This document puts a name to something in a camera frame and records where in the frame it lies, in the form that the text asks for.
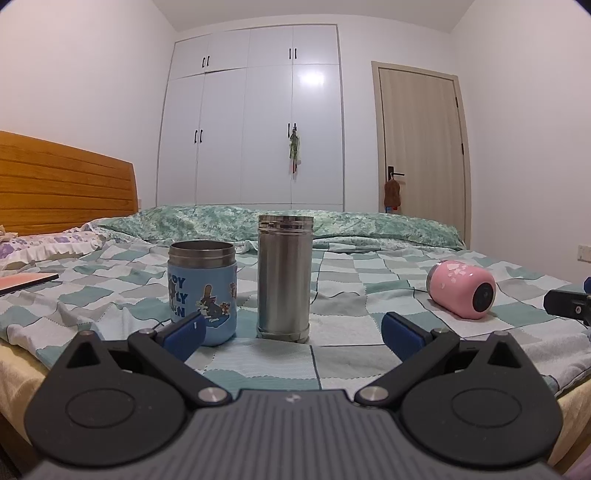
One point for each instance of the wooden headboard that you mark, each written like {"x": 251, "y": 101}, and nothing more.
{"x": 60, "y": 184}

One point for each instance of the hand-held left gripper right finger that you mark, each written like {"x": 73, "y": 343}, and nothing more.
{"x": 400, "y": 339}

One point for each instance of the brown hanging pouch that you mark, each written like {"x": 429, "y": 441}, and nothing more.
{"x": 392, "y": 194}

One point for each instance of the wooden door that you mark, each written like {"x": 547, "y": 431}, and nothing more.
{"x": 425, "y": 147}

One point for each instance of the purple floral pillow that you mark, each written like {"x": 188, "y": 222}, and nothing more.
{"x": 51, "y": 244}

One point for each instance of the green hanging ornament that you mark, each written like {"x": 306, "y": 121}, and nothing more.
{"x": 294, "y": 148}

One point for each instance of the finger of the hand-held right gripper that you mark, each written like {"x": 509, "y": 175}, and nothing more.
{"x": 565, "y": 303}

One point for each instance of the green floral quilt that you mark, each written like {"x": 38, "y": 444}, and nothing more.
{"x": 203, "y": 224}

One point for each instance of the blue cartoon print cup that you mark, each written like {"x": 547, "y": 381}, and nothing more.
{"x": 205, "y": 286}

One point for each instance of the red notebook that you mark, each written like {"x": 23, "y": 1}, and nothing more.
{"x": 23, "y": 282}

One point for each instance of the white wardrobe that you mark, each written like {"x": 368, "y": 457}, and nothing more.
{"x": 249, "y": 138}

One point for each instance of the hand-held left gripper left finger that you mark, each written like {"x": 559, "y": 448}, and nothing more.
{"x": 184, "y": 334}

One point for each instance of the checkered blanket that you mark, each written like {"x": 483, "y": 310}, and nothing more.
{"x": 351, "y": 295}

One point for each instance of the pink cup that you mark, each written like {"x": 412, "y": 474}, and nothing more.
{"x": 457, "y": 288}

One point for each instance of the tall stainless steel cup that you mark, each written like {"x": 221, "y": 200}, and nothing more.
{"x": 284, "y": 281}

